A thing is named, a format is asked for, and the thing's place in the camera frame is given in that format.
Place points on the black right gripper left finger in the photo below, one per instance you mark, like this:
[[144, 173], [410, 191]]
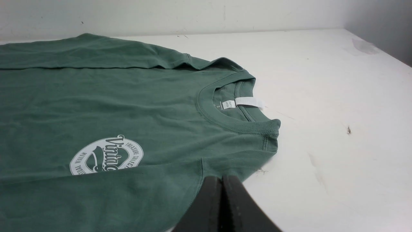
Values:
[[203, 214]]

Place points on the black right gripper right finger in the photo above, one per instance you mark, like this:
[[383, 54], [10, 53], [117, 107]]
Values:
[[240, 213]]

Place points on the green long-sleeved shirt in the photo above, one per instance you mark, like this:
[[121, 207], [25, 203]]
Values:
[[101, 134]]

